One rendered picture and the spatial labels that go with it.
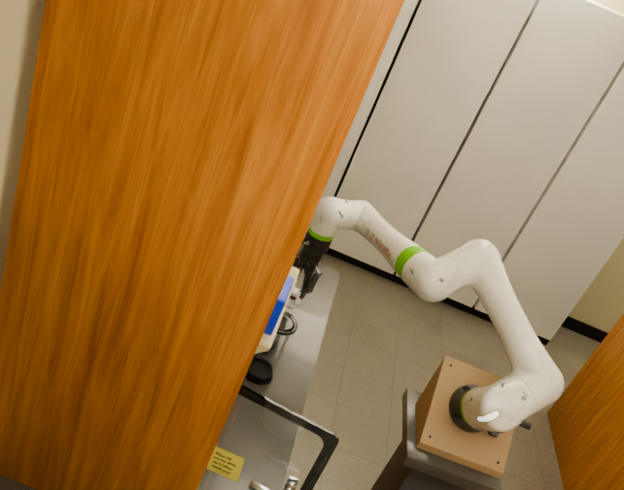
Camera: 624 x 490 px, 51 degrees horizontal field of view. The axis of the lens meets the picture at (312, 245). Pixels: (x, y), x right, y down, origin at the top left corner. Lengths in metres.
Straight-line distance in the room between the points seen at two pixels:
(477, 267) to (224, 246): 1.02
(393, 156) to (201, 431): 3.24
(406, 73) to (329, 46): 3.28
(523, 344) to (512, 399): 0.16
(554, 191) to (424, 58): 1.21
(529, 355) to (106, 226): 1.30
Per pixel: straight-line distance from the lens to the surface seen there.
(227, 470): 1.55
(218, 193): 1.08
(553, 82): 4.31
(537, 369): 2.04
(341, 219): 2.16
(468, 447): 2.21
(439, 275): 1.92
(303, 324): 2.39
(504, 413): 1.98
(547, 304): 4.93
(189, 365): 1.29
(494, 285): 1.99
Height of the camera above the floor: 2.32
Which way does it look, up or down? 29 degrees down
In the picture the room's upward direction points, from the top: 23 degrees clockwise
